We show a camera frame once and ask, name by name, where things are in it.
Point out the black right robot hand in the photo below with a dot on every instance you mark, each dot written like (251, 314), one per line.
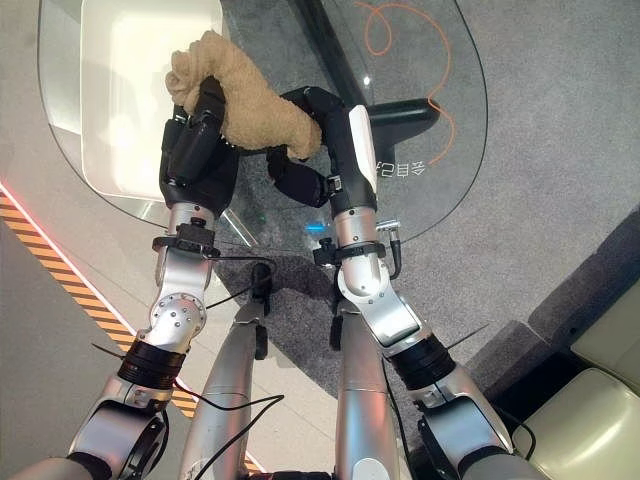
(352, 165)

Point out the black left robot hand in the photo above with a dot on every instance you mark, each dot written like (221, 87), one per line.
(197, 155)

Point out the beige fluffy cloth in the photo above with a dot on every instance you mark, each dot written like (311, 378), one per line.
(250, 105)

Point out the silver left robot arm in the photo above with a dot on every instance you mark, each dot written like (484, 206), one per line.
(172, 305)

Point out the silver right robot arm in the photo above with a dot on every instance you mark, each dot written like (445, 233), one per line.
(380, 305)

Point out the white rounded basket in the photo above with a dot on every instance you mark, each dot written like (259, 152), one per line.
(130, 100)

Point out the black table base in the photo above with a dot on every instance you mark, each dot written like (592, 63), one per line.
(400, 112)

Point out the orange line decal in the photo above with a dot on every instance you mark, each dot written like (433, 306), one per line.
(445, 60)

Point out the dark left robot foot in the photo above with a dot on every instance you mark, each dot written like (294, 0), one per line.
(261, 285)

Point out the grey carpet rug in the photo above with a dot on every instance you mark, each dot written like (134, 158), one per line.
(545, 150)

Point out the silver left robot leg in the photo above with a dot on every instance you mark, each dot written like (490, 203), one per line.
(225, 380)

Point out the silver robot leg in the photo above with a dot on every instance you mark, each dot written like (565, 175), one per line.
(225, 380)
(362, 400)

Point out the silver right robot leg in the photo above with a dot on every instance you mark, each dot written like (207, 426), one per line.
(362, 400)

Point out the small cream seat cushion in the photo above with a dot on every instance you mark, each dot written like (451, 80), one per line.
(612, 340)

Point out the large cream seat cushion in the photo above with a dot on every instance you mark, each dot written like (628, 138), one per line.
(585, 430)

